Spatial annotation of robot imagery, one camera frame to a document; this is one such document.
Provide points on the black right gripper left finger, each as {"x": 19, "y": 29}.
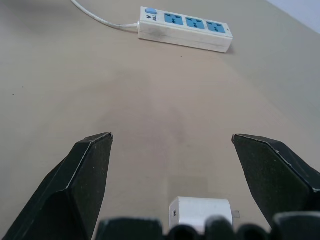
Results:
{"x": 75, "y": 190}

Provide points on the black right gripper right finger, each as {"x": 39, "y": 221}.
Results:
{"x": 275, "y": 180}

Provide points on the white plug adapter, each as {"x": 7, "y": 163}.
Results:
{"x": 200, "y": 211}

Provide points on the white power strip blue sockets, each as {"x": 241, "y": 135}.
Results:
{"x": 185, "y": 30}

